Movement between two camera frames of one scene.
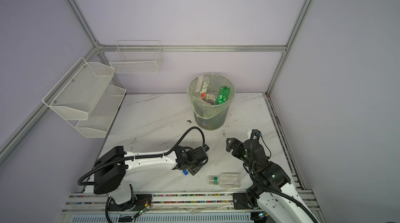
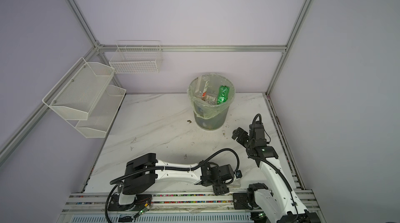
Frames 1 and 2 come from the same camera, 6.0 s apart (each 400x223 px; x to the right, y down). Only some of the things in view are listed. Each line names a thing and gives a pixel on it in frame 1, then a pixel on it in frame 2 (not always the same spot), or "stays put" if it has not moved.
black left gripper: (198, 166) to (219, 190)
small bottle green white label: (211, 98) stays put
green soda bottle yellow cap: (223, 95) stays put
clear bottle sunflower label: (201, 85) stays put
